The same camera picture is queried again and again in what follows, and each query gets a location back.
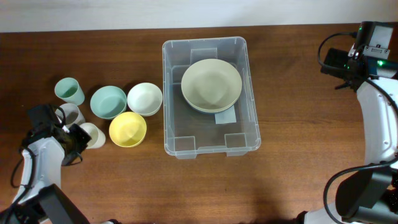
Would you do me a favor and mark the cream cup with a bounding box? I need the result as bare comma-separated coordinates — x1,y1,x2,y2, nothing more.
80,123,106,149

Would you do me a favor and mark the grey cup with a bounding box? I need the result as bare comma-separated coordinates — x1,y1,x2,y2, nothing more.
60,103,86,128

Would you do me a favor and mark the green small bowl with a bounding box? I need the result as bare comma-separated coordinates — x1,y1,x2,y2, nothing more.
90,86,127,119

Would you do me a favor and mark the green cup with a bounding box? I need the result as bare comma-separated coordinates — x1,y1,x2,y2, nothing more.
54,77,85,106

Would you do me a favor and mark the yellow small bowl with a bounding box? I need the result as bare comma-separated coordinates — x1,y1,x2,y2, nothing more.
109,112,147,147

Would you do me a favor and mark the white small bowl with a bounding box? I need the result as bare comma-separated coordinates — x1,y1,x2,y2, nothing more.
127,82,163,116

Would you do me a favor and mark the beige bowl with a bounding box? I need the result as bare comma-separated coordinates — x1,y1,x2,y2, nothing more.
183,95,239,114
181,58,243,104

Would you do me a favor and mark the blue bowl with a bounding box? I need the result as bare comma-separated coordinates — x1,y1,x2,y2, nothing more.
188,103,235,114

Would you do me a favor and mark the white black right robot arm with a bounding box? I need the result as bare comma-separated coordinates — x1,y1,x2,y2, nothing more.
294,49,397,223

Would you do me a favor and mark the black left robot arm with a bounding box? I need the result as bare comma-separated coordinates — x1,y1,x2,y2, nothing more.
1,104,91,223

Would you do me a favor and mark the clear plastic storage bin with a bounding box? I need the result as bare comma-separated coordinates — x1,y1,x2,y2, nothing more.
162,37,261,159

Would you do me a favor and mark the white label in bin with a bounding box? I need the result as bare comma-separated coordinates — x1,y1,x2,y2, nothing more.
215,105,236,124

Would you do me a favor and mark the black right camera cable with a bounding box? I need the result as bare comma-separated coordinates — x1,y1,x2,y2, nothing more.
317,31,398,224

